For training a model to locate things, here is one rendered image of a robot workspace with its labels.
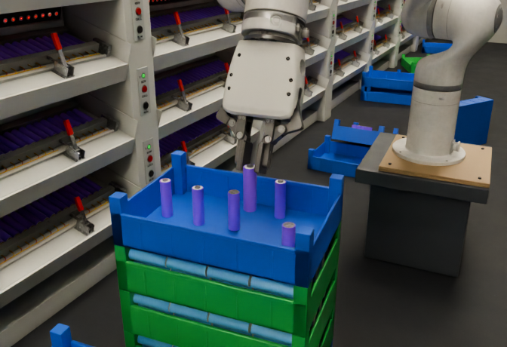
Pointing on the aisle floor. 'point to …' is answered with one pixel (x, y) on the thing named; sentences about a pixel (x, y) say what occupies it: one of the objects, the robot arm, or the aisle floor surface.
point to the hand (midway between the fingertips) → (253, 156)
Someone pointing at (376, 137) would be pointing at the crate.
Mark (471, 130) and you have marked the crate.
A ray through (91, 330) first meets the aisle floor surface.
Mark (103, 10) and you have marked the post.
